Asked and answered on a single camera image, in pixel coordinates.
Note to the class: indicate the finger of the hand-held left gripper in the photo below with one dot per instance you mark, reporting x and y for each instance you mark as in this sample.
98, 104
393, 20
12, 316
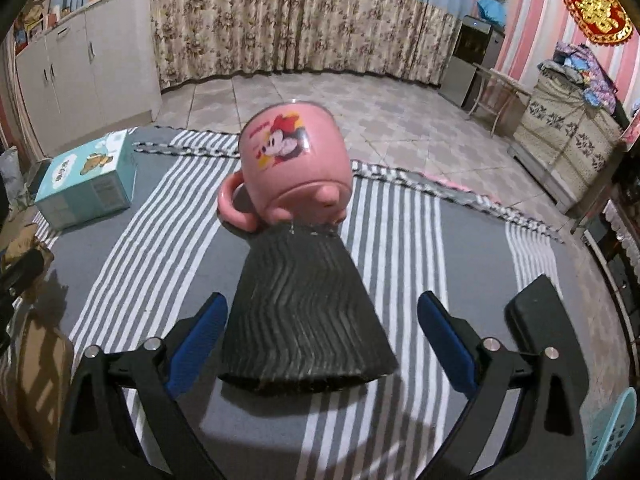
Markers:
22, 270

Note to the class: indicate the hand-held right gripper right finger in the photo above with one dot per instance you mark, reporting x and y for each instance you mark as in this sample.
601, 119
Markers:
445, 345

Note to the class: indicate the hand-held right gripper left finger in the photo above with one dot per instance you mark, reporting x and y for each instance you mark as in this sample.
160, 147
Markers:
200, 345

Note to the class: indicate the black corrugated cup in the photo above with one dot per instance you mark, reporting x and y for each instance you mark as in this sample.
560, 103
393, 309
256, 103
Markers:
300, 320

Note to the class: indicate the teal plastic basket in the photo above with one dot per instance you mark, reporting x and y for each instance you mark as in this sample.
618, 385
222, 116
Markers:
615, 435

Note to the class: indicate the crumpled brown paper ball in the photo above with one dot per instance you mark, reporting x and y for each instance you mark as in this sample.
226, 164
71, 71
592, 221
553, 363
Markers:
22, 242

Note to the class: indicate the grey striped blanket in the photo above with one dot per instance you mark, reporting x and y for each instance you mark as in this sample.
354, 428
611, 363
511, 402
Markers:
450, 250

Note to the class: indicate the white plastic sack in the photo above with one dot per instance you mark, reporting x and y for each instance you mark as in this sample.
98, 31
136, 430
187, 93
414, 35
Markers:
11, 175

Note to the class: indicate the teal tissue box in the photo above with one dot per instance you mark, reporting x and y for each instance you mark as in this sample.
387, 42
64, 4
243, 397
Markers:
85, 185

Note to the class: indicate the pink cartoon mug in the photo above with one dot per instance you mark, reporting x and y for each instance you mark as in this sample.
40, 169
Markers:
295, 175

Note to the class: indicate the table with lace cloth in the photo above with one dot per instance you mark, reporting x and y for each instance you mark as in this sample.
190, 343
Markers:
620, 240

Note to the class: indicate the white cabinet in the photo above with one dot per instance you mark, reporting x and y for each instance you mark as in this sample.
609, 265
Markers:
90, 70

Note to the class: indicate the cabinet with floral cover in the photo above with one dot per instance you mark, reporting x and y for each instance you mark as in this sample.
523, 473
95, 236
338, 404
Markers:
565, 135

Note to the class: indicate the folding table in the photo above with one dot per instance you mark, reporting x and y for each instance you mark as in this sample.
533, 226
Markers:
500, 80

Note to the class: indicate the water dispenser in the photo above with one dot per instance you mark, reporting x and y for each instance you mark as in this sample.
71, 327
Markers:
470, 65

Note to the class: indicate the pile of clothes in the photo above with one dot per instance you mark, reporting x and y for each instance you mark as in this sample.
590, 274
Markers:
585, 70

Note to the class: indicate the floral curtain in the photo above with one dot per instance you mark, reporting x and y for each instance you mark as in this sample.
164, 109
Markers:
300, 25

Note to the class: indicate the blue bag on dispenser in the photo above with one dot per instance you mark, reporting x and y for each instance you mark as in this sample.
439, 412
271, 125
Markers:
492, 10

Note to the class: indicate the red gold wall decoration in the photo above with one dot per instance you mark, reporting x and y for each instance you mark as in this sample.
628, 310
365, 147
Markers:
597, 7

